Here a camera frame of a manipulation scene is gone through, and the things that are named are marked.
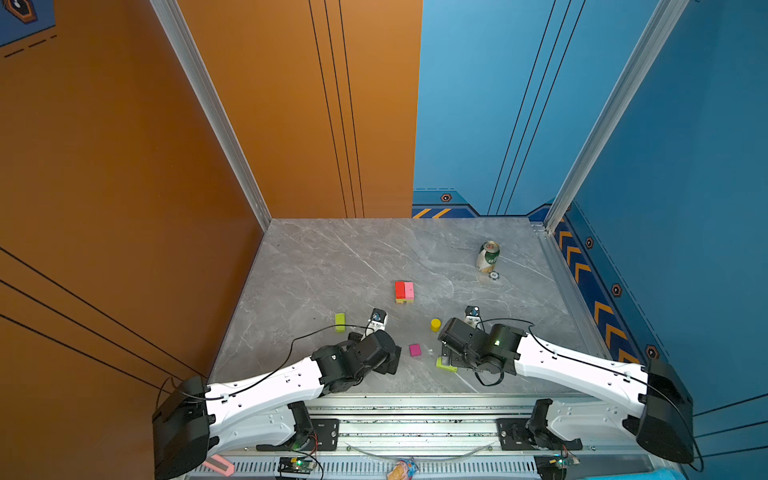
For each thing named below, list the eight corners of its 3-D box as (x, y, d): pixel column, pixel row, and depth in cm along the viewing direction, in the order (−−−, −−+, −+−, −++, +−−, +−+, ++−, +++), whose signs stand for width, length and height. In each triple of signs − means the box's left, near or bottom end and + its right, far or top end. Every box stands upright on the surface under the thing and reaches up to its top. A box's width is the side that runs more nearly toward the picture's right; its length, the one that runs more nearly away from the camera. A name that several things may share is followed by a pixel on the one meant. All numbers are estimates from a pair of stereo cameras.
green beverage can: (476, 274, 107) (484, 253, 98) (473, 261, 111) (480, 240, 102) (493, 274, 107) (502, 253, 98) (489, 261, 111) (498, 240, 102)
